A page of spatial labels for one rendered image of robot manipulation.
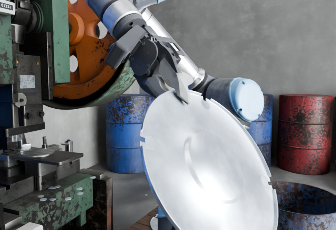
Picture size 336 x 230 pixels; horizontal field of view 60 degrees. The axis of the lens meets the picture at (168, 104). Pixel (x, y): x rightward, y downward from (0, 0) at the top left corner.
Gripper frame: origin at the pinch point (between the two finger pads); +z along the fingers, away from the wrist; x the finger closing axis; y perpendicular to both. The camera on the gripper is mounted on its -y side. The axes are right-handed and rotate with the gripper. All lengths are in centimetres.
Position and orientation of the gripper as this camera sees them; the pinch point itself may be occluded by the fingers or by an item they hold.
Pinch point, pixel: (180, 101)
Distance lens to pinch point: 51.1
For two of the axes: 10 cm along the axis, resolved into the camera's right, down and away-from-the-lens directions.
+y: 5.9, -0.7, 8.0
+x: -5.7, 6.7, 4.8
